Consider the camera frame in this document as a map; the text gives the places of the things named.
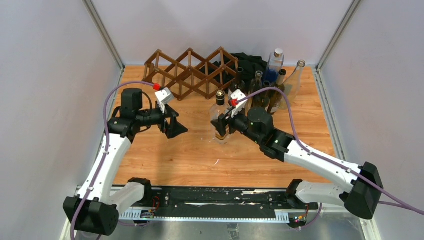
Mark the clear glass bottle dark label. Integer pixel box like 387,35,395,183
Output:
277,59,306,106

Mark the clear bottle black cap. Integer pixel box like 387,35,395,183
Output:
209,90,229,144

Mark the green bottle silver neck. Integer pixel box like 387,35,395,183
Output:
267,69,287,115

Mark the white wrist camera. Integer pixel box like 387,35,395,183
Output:
229,89,248,118
154,87,175,114

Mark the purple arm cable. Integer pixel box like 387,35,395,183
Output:
229,86,424,230
69,81,162,240

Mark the brown wooden wine rack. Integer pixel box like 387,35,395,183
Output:
142,46,239,101

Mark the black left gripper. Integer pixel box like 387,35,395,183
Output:
136,101,188,138

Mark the black cloth behind rack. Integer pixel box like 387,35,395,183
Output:
213,52,267,88

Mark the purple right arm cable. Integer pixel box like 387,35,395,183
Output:
229,86,424,230

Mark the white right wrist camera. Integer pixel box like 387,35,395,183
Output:
229,89,248,118

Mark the dark bottle slot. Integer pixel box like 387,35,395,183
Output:
228,67,246,99

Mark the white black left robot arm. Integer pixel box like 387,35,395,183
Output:
63,85,188,240

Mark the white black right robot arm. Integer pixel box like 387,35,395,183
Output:
210,107,384,220

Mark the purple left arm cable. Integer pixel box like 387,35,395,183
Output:
69,81,162,240

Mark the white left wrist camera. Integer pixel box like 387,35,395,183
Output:
154,87,175,114

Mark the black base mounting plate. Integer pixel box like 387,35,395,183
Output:
120,186,320,220

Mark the dark green wine bottle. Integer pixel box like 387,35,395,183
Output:
252,90,270,109

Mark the blue square glass bottle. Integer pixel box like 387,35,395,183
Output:
262,48,285,83

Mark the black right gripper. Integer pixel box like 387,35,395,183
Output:
211,104,263,146

